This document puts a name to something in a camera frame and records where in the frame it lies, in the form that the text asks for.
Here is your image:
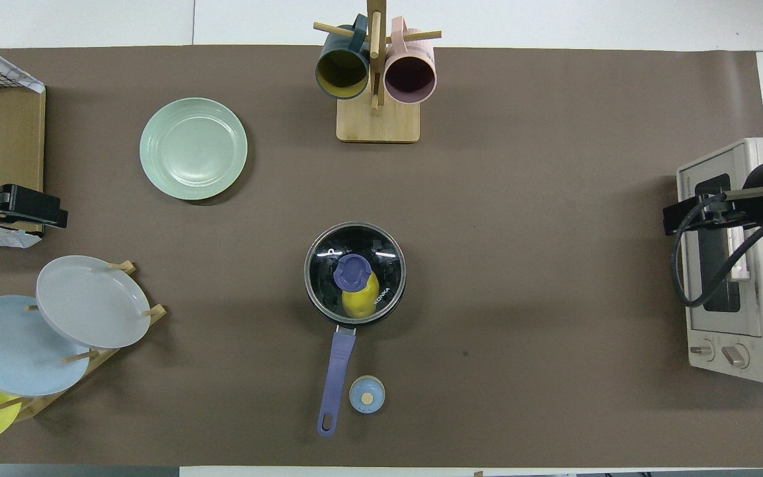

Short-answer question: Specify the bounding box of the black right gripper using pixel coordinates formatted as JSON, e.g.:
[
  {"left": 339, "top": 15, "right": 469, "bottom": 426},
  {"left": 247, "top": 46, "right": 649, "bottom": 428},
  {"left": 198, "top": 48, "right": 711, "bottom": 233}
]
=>
[{"left": 662, "top": 191, "right": 750, "bottom": 237}]

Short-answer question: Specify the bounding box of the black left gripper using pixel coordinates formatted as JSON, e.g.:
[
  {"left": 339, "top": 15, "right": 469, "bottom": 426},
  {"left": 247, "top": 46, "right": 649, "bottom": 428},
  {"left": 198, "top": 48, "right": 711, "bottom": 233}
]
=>
[{"left": 0, "top": 168, "right": 68, "bottom": 230}]

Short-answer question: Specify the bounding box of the glass lid with blue knob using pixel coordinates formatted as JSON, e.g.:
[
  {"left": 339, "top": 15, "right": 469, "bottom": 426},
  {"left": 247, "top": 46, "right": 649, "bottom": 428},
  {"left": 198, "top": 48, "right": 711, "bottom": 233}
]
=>
[{"left": 305, "top": 223, "right": 406, "bottom": 324}]

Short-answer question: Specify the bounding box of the yellow potato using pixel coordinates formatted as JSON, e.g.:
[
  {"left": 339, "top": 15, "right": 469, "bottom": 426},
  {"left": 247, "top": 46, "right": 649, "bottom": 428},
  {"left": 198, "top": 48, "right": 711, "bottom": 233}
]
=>
[{"left": 342, "top": 272, "right": 380, "bottom": 320}]

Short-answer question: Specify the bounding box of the grey plate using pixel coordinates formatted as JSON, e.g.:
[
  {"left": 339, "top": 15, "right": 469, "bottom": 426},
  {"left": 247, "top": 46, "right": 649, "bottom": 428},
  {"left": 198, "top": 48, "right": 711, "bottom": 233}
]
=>
[{"left": 36, "top": 255, "right": 152, "bottom": 350}]

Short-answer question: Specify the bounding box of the light blue plate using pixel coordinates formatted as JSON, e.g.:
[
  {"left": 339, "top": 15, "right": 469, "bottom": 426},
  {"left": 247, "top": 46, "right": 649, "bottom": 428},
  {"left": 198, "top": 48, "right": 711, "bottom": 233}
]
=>
[{"left": 0, "top": 295, "right": 91, "bottom": 398}]

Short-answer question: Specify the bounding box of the mint green plate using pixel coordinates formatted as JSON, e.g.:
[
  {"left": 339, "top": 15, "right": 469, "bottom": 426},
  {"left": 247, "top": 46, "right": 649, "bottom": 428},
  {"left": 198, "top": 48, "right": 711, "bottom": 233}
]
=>
[{"left": 139, "top": 97, "right": 248, "bottom": 201}]

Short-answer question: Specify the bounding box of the wooden plate rack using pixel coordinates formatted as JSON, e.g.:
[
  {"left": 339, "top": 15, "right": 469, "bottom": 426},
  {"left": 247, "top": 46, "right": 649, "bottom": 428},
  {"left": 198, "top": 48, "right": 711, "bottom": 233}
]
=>
[{"left": 0, "top": 260, "right": 168, "bottom": 423}]

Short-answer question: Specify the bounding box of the wooden shelf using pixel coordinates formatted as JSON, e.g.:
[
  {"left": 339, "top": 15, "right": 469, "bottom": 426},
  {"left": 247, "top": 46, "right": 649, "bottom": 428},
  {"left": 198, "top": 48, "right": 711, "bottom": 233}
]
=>
[{"left": 0, "top": 50, "right": 46, "bottom": 234}]

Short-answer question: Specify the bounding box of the beige toaster oven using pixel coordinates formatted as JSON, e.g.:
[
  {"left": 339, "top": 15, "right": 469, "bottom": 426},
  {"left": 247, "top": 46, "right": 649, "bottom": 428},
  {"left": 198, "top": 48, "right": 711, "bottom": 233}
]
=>
[{"left": 676, "top": 137, "right": 763, "bottom": 385}]

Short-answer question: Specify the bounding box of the brown table mat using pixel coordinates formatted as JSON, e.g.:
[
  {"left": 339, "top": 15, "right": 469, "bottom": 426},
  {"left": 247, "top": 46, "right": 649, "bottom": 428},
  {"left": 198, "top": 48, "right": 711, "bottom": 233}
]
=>
[{"left": 0, "top": 45, "right": 763, "bottom": 468}]

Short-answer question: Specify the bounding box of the pink mug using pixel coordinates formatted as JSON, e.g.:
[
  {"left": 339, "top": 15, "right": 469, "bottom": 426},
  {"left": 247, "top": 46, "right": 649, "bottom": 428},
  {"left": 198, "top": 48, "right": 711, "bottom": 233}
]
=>
[{"left": 383, "top": 17, "right": 437, "bottom": 105}]

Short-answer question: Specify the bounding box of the wooden mug tree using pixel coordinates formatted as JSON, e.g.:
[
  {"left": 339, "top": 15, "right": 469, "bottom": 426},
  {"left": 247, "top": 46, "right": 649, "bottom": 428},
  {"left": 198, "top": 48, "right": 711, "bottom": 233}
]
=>
[{"left": 313, "top": 0, "right": 442, "bottom": 144}]

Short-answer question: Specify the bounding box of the dark teal mug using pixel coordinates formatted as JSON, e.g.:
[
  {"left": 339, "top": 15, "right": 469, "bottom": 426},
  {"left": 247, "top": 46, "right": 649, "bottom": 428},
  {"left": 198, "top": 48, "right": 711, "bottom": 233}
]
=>
[{"left": 315, "top": 15, "right": 372, "bottom": 100}]

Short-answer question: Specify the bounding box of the small blue dome bell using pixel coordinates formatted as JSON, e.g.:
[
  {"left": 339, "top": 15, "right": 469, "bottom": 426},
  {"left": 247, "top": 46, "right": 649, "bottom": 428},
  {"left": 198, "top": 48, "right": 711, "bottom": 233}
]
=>
[{"left": 349, "top": 375, "right": 385, "bottom": 415}]

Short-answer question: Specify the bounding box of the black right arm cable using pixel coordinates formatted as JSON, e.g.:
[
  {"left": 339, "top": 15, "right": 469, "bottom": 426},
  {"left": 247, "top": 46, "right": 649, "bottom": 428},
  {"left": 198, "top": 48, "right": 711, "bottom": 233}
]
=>
[{"left": 670, "top": 192, "right": 763, "bottom": 309}]

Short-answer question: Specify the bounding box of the black wire basket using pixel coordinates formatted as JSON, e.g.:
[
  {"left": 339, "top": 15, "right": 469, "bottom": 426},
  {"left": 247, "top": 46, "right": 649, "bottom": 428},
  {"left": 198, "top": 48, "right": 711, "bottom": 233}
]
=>
[{"left": 0, "top": 54, "right": 44, "bottom": 93}]

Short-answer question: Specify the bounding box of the dark pot with purple handle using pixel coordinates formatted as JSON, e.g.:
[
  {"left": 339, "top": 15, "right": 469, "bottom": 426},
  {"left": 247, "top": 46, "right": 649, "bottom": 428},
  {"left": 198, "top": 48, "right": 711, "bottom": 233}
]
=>
[{"left": 303, "top": 222, "right": 407, "bottom": 438}]

